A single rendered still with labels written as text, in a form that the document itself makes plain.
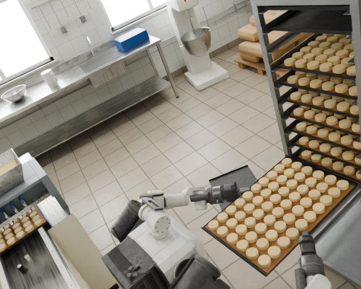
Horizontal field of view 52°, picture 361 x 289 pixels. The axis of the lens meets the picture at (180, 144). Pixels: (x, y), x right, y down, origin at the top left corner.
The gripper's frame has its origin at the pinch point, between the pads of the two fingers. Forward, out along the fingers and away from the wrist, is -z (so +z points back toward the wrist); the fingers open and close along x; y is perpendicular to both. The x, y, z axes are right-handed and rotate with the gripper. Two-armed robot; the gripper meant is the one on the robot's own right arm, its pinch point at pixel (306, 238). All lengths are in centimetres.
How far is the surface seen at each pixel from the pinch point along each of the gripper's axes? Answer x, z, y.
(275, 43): 59, -62, -4
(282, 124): 18, -58, 1
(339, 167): -3.4, -43.2, -20.9
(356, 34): 68, -27, -30
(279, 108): 27, -58, 1
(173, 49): -56, -442, 148
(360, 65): 57, -26, -30
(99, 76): -23, -317, 220
